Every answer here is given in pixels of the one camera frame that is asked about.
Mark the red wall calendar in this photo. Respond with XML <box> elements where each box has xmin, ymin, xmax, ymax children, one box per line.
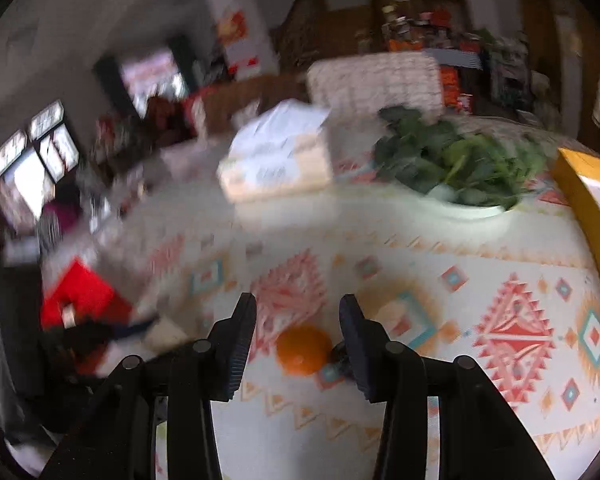
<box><xmin>215</xmin><ymin>10</ymin><xmax>251</xmax><ymax>68</ymax></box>

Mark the arched pane window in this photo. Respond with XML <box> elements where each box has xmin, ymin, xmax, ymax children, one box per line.
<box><xmin>0</xmin><ymin>100</ymin><xmax>81</xmax><ymax>181</ymax></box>

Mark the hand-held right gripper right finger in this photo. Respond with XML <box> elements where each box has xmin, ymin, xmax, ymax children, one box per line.
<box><xmin>339</xmin><ymin>294</ymin><xmax>556</xmax><ymax>480</ymax></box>

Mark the white tissue box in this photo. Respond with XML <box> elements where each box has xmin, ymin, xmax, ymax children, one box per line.
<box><xmin>216</xmin><ymin>99</ymin><xmax>335</xmax><ymax>204</ymax></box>

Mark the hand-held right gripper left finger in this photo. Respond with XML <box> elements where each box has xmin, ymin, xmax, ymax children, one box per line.
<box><xmin>39</xmin><ymin>292</ymin><xmax>258</xmax><ymax>480</ymax></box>

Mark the white plate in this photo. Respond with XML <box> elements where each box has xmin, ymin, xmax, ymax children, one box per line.
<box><xmin>405</xmin><ymin>180</ymin><xmax>523</xmax><ymax>221</ymax></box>

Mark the yellow box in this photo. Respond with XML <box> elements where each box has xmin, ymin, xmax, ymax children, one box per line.
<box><xmin>550</xmin><ymin>147</ymin><xmax>600</xmax><ymax>406</ymax></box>

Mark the orange tangerine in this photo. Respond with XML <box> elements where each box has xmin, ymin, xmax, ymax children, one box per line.
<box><xmin>276</xmin><ymin>325</ymin><xmax>333</xmax><ymax>377</ymax></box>

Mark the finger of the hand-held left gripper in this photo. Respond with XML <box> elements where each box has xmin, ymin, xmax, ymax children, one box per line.
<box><xmin>112</xmin><ymin>317</ymin><xmax>161</xmax><ymax>341</ymax></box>

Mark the red carton box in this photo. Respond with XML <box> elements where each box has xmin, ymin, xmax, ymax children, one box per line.
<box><xmin>182</xmin><ymin>87</ymin><xmax>216</xmax><ymax>133</ymax></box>

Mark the plate of green vegetables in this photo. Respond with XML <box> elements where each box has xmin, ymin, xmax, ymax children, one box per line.
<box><xmin>372</xmin><ymin>105</ymin><xmax>548</xmax><ymax>208</ymax></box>

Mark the white woven chair back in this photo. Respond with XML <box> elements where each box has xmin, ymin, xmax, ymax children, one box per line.
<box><xmin>306</xmin><ymin>54</ymin><xmax>445</xmax><ymax>121</ymax></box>

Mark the curtained window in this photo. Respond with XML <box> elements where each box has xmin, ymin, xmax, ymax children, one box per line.
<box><xmin>95</xmin><ymin>35</ymin><xmax>198</xmax><ymax>116</ymax></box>

